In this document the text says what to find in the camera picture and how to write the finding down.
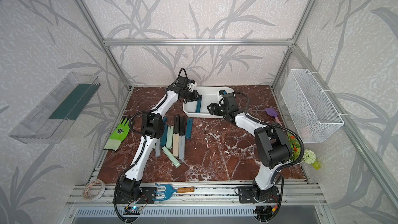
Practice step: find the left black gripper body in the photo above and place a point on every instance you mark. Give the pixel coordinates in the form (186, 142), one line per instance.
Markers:
(189, 96)

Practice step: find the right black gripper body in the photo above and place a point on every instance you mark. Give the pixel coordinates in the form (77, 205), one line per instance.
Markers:
(219, 110)

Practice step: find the teal pruning pliers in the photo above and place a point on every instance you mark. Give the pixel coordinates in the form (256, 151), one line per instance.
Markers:
(189, 128)
(163, 140)
(199, 104)

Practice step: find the black pruning pliers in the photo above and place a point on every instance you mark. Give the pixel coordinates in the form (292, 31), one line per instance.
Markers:
(176, 124)
(182, 127)

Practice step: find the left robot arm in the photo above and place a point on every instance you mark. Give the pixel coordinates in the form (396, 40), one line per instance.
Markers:
(149, 124)

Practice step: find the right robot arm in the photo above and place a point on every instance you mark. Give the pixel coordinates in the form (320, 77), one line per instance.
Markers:
(273, 147)

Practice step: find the white rectangular storage box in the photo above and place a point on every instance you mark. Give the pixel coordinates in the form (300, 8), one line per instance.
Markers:
(209, 95)

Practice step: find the mint pruning pliers upright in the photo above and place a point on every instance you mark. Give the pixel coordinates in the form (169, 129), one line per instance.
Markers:
(169, 141)

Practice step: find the beige pruning pliers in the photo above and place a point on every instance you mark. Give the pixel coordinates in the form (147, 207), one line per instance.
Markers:
(176, 144)

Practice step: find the grey-blue pruning pliers right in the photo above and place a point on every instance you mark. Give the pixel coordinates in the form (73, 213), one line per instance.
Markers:
(181, 147)

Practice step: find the grey pruning pliers left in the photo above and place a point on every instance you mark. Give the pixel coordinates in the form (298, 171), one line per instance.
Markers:
(158, 148)

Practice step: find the purple pink silicone spatula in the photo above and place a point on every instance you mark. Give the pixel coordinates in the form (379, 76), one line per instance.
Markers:
(273, 113)

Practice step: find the green gardening glove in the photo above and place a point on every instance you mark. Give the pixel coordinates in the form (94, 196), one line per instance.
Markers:
(119, 135)

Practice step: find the potted artificial flower plant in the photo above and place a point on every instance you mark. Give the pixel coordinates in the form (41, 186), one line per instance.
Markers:
(309, 156)

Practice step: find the blue garden hand fork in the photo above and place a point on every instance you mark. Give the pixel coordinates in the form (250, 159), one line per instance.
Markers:
(169, 190)

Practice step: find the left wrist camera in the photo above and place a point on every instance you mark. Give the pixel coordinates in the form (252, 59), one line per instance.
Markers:
(191, 86)

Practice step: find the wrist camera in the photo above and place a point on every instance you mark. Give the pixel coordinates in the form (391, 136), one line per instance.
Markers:
(191, 86)
(221, 93)

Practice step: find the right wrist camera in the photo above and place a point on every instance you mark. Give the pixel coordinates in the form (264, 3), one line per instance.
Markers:
(221, 93)

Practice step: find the white wire mesh basket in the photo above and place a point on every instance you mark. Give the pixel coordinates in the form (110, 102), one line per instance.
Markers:
(312, 112)

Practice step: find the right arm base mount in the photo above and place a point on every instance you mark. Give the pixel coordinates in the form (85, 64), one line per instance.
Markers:
(254, 195)

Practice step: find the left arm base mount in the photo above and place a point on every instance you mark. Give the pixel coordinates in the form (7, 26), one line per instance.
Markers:
(144, 195)

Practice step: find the clear plastic wall shelf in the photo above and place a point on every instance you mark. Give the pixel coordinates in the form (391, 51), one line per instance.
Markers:
(49, 121)

